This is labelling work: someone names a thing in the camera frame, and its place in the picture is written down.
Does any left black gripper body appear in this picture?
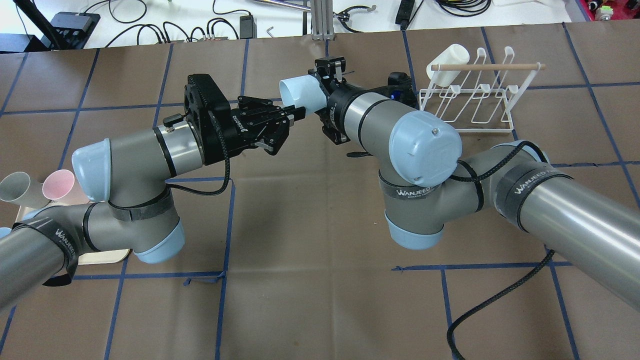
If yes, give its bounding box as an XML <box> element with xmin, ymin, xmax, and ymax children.
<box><xmin>199</xmin><ymin>96</ymin><xmax>291</xmax><ymax>166</ymax></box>

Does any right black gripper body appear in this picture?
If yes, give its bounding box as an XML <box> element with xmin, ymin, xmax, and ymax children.
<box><xmin>308</xmin><ymin>57</ymin><xmax>361</xmax><ymax>145</ymax></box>

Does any light blue cup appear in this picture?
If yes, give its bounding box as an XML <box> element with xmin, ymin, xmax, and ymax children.
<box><xmin>278</xmin><ymin>74</ymin><xmax>328</xmax><ymax>116</ymax></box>
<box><xmin>0</xmin><ymin>227</ymin><xmax>12</xmax><ymax>239</ymax></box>

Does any cream white cup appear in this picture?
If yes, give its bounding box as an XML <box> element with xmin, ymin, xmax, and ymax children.
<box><xmin>429</xmin><ymin>44</ymin><xmax>470</xmax><ymax>87</ymax></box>

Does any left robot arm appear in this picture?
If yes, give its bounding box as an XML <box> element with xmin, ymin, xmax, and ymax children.
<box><xmin>1</xmin><ymin>95</ymin><xmax>306</xmax><ymax>312</ymax></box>

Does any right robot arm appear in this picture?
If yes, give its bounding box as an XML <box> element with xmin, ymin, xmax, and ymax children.
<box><xmin>308</xmin><ymin>56</ymin><xmax>640</xmax><ymax>308</ymax></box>

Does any pink cup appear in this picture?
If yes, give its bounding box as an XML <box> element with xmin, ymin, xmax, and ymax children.
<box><xmin>42</xmin><ymin>170</ymin><xmax>75</xmax><ymax>202</ymax></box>

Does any grey cup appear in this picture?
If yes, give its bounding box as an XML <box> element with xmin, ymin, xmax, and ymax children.
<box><xmin>0</xmin><ymin>171</ymin><xmax>50</xmax><ymax>208</ymax></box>

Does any black power adapter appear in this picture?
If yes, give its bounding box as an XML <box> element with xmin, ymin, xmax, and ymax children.
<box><xmin>238</xmin><ymin>14</ymin><xmax>258</xmax><ymax>39</ymax></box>

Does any brown paper table cover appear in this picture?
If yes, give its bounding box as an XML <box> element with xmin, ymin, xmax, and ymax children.
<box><xmin>0</xmin><ymin>20</ymin><xmax>639</xmax><ymax>360</ymax></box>

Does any cream plastic tray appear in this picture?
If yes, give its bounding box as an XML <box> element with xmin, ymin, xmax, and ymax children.
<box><xmin>16</xmin><ymin>205</ymin><xmax>131</xmax><ymax>265</ymax></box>

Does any aluminium frame post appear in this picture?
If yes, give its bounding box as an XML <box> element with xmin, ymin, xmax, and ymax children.
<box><xmin>310</xmin><ymin>0</ymin><xmax>335</xmax><ymax>41</ymax></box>

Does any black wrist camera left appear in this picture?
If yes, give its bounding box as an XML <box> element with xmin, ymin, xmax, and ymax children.
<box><xmin>184</xmin><ymin>73</ymin><xmax>231</xmax><ymax>133</ymax></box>

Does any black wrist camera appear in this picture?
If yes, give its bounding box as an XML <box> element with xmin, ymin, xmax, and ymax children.
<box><xmin>387</xmin><ymin>71</ymin><xmax>418</xmax><ymax>108</ymax></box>
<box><xmin>184</xmin><ymin>73</ymin><xmax>231</xmax><ymax>133</ymax></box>

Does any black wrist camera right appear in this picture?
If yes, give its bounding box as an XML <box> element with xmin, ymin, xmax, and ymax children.
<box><xmin>387</xmin><ymin>71</ymin><xmax>418</xmax><ymax>108</ymax></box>

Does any white wire cup rack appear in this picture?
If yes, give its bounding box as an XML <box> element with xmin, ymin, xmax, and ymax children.
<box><xmin>418</xmin><ymin>43</ymin><xmax>547</xmax><ymax>133</ymax></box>

